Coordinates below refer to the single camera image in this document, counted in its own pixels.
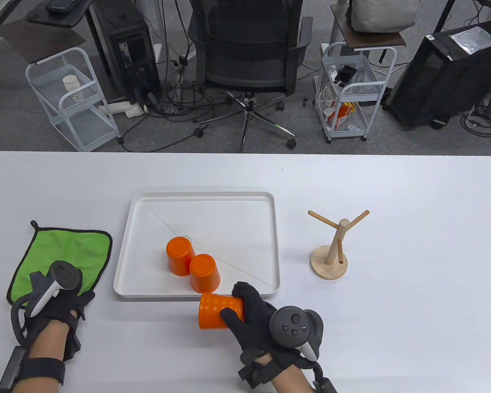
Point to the black computer tower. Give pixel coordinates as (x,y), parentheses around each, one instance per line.
(127,49)
(442,82)

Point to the dark keyboard shelf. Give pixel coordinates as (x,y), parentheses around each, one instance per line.
(61,18)

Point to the person's right hand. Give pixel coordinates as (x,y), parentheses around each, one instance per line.
(249,323)

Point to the black office chair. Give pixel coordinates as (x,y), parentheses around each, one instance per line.
(245,61)

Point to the white power strip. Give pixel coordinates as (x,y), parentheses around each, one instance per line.
(118,108)

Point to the green hand towel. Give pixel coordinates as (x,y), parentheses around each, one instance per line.
(77,249)

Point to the person's right forearm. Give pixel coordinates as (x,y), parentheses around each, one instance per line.
(294,380)

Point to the person's left hand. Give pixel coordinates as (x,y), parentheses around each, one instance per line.
(65,305)

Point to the orange plastic cup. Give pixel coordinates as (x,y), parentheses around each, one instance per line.
(179,251)
(204,270)
(212,311)

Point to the brown wooden board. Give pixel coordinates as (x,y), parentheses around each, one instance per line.
(372,39)
(37,43)

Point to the black keyboard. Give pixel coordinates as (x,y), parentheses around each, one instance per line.
(60,5)

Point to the grey hand controller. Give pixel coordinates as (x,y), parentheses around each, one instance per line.
(63,276)
(292,327)

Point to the person's left forearm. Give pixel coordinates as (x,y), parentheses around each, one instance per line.
(49,339)

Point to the black power adapter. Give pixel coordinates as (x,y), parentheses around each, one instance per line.
(345,74)

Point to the wooden cup rack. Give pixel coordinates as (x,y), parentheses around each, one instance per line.
(329,266)

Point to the orange snack packet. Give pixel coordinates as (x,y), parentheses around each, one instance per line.
(340,114)

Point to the silver foil bag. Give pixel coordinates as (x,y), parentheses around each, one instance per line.
(474,41)

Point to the white rectangular tray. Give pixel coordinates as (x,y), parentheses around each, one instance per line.
(212,221)

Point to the grey fabric bag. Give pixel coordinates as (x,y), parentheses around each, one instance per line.
(382,16)

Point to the white patterned container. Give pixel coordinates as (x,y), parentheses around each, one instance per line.
(73,88)

